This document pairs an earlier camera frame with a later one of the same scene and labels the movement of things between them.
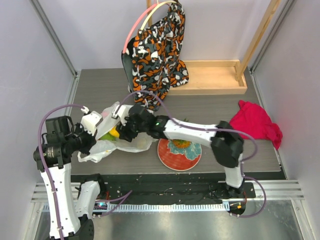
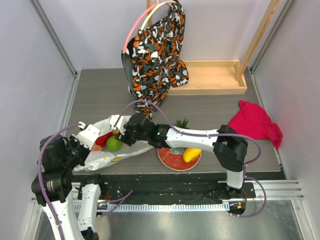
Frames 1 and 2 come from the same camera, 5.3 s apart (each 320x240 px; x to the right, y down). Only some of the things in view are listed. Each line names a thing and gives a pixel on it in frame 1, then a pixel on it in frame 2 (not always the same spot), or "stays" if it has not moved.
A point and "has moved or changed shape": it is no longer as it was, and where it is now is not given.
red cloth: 252,119 stays
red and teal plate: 178,155 stays
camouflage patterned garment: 153,61 stays
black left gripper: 91,140 → 73,140
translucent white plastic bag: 108,142 has moved or changed shape
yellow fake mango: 113,132 has moved or changed shape
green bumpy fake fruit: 108,136 → 113,144
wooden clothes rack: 219,77 stays
